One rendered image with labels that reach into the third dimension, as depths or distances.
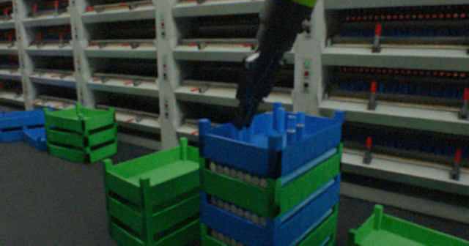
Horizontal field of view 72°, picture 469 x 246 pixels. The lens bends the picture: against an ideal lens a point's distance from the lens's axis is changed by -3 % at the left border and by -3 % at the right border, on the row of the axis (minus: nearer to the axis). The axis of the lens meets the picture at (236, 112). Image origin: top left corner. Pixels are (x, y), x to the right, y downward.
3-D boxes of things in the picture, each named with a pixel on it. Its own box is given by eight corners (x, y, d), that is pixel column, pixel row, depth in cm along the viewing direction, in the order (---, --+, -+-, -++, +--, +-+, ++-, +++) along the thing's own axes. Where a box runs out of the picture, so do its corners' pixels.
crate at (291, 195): (275, 221, 60) (276, 180, 59) (198, 189, 73) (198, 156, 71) (341, 172, 83) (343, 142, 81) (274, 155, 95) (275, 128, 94)
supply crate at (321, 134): (276, 180, 59) (277, 137, 57) (198, 156, 71) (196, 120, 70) (343, 142, 81) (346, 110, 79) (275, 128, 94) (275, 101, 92)
